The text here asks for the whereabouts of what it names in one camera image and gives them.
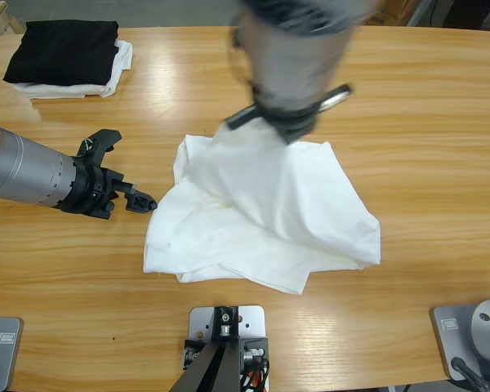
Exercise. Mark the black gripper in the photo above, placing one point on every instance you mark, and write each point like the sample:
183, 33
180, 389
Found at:
290, 120
94, 192

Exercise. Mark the white t-shirt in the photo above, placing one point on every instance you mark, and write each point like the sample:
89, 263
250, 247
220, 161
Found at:
269, 212

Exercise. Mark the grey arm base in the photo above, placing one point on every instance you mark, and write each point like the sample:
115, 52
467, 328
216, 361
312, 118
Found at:
4, 355
449, 339

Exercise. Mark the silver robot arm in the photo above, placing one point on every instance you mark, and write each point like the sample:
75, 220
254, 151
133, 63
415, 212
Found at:
24, 171
294, 53

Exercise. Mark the folded white garment stack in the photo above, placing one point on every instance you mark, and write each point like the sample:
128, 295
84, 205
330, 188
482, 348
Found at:
57, 92

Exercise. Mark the cardboard box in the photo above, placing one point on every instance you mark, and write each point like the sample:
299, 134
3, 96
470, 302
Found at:
396, 10

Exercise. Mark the black clamp block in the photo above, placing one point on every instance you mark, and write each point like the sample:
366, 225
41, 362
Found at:
255, 351
194, 353

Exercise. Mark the white mounting block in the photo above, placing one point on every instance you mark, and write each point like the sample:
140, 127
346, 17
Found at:
253, 322

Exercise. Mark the white metal leg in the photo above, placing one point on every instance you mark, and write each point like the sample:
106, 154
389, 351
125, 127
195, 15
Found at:
418, 12

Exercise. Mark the folded black garment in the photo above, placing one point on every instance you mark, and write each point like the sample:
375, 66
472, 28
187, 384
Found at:
61, 53

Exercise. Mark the wooden pallet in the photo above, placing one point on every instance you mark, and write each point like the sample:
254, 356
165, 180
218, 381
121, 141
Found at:
0, 16

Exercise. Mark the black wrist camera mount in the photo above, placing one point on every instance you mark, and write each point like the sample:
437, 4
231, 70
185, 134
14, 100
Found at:
104, 141

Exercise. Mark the dark camera post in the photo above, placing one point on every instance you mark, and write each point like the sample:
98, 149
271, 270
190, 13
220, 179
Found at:
224, 367

